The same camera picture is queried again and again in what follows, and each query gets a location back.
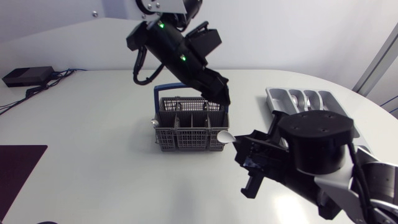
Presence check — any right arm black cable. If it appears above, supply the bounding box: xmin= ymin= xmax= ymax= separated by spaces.
xmin=346 ymin=141 xmax=379 ymax=224

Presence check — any grey cutlery tray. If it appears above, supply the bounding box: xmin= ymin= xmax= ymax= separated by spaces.
xmin=265 ymin=86 xmax=361 ymax=147

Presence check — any black power brick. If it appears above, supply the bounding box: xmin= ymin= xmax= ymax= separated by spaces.
xmin=1 ymin=65 xmax=55 ymax=88

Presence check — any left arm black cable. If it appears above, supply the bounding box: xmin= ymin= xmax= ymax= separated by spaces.
xmin=132 ymin=45 xmax=165 ymax=86

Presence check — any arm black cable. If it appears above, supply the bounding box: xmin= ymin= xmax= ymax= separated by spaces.
xmin=346 ymin=141 xmax=379 ymax=224
xmin=132 ymin=45 xmax=165 ymax=86

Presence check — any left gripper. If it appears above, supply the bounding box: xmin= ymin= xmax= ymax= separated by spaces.
xmin=198 ymin=67 xmax=231 ymax=106

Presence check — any grey cutlery basket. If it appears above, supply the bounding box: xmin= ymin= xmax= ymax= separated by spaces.
xmin=151 ymin=82 xmax=231 ymax=152

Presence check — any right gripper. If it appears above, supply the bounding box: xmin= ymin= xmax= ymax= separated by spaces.
xmin=234 ymin=111 xmax=293 ymax=200

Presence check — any dark mat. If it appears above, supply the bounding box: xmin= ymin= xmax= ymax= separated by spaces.
xmin=0 ymin=144 xmax=49 ymax=220

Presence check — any pale plastic spoon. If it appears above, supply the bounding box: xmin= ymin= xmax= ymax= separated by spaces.
xmin=216 ymin=130 xmax=242 ymax=144

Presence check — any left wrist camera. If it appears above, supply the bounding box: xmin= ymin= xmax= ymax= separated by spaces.
xmin=185 ymin=21 xmax=223 ymax=65

